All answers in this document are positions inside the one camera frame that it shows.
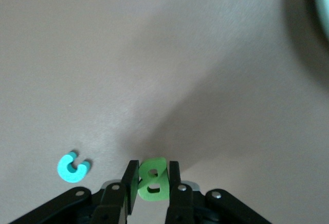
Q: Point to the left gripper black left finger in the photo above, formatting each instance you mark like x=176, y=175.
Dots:
x=110, y=206

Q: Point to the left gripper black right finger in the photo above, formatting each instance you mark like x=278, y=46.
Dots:
x=180, y=206

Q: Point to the green foam letter B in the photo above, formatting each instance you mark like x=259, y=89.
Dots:
x=146, y=195

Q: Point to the cyan foam letter C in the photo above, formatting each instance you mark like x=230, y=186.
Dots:
x=64, y=175

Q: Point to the green plate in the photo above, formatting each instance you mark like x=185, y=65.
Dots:
x=324, y=3

